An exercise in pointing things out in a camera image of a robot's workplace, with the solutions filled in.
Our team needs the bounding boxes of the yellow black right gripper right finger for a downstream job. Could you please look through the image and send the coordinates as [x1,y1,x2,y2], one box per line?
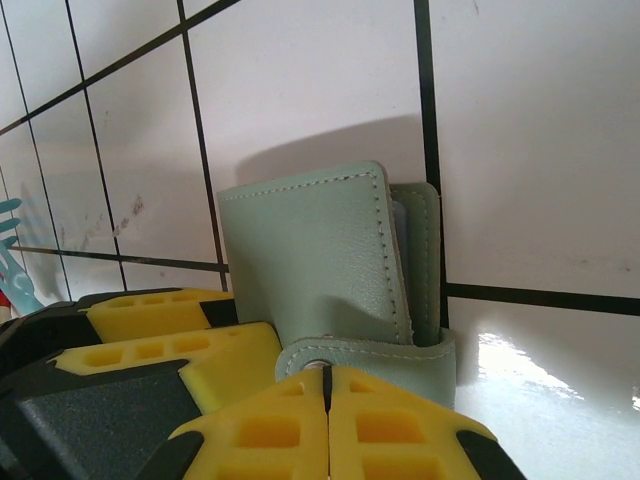
[328,366,532,480]

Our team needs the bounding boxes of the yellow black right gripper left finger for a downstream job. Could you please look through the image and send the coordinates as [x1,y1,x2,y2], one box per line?
[134,366,330,480]

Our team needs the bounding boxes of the mint green leather card holder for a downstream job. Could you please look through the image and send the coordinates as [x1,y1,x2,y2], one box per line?
[217,159,457,410]

